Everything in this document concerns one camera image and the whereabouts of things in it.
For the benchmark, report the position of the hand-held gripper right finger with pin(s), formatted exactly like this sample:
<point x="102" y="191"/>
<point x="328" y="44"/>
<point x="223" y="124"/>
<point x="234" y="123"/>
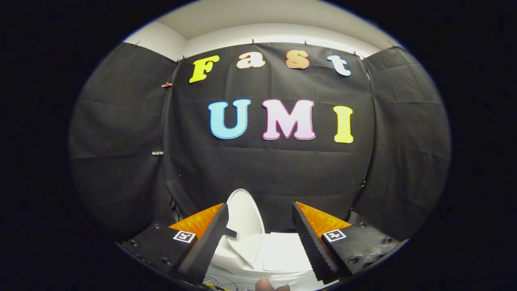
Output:
<point x="311" y="242"/>

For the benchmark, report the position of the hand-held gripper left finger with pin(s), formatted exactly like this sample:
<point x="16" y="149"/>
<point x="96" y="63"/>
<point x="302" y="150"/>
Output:
<point x="210" y="242"/>

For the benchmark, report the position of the black lid pull tab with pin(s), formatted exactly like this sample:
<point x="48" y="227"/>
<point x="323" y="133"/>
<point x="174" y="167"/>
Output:
<point x="232" y="233"/>

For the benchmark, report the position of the black backdrop cloth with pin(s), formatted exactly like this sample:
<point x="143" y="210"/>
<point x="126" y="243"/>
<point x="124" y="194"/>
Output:
<point x="282" y="169"/>

